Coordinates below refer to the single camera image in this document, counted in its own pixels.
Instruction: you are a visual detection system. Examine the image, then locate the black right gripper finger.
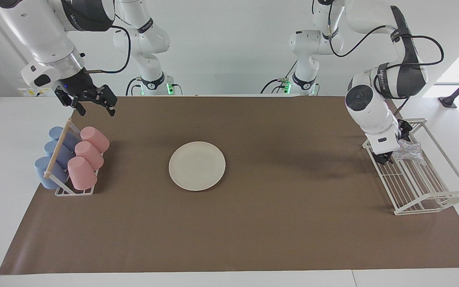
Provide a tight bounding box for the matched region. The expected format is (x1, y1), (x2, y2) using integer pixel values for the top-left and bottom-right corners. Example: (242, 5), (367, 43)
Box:
(94, 85), (118, 117)
(55, 90), (87, 117)

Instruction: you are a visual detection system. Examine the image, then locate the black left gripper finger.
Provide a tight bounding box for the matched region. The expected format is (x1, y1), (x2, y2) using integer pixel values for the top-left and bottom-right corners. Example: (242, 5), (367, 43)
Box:
(373, 151), (393, 165)
(398, 119), (412, 140)

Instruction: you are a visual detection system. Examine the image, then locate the crinkled clear plastic bag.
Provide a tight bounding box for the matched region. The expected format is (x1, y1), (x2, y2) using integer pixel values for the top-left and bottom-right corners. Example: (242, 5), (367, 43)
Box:
(393, 140), (427, 166)

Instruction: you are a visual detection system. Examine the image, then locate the cream round plate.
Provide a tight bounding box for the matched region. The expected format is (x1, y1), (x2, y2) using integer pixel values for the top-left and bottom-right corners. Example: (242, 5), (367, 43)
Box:
(169, 141), (226, 192)

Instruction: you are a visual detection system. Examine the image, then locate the blue plastic cup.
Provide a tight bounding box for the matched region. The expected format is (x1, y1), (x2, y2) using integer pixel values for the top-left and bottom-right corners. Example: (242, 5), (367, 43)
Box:
(34, 157), (69, 189)
(49, 126), (80, 152)
(44, 140), (75, 170)

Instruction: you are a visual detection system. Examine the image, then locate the pink plastic cup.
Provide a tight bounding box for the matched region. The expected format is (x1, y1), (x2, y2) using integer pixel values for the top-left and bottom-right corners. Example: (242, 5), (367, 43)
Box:
(67, 156), (98, 191)
(75, 141), (104, 171)
(80, 126), (110, 154)

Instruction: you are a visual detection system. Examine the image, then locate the brown table mat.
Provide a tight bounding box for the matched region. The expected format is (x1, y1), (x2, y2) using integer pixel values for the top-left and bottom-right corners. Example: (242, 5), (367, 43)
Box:
(0, 96), (459, 275)

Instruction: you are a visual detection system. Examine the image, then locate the black right base cable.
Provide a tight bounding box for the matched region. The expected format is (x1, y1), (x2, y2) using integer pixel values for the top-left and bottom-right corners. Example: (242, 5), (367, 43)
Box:
(125, 77), (142, 96)

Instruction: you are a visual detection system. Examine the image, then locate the black base cable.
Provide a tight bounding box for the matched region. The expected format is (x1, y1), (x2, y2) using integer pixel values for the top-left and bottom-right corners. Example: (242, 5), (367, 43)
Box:
(125, 77), (142, 96)
(261, 62), (294, 95)

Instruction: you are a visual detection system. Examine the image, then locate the white wall socket box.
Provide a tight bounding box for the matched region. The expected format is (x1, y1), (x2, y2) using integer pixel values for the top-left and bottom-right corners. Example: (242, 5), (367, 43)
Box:
(18, 77), (61, 97)

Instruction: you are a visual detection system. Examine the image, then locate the cup rack with wooden handle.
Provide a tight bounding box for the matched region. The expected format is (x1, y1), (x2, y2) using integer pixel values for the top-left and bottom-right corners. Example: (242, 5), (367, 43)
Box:
(43, 118), (102, 197)

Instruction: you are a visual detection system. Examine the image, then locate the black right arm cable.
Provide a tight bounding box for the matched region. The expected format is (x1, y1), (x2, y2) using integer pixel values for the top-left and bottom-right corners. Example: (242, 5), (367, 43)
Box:
(82, 24), (131, 74)

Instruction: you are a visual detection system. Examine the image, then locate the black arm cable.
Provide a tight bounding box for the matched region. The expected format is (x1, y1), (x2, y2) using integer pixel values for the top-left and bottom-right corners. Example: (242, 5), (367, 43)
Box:
(328, 24), (445, 67)
(82, 24), (131, 74)

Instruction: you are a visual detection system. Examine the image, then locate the white wire dish rack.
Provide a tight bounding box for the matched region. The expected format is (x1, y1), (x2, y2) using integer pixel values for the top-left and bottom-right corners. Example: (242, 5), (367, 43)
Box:
(363, 118), (459, 216)

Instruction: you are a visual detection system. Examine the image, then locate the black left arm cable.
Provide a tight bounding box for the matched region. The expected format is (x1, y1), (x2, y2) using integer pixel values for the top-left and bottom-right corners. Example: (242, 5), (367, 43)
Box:
(328, 24), (445, 67)

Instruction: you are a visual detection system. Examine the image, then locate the black left base cable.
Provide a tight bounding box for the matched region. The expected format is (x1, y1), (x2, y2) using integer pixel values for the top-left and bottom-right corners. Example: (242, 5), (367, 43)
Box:
(261, 62), (294, 95)

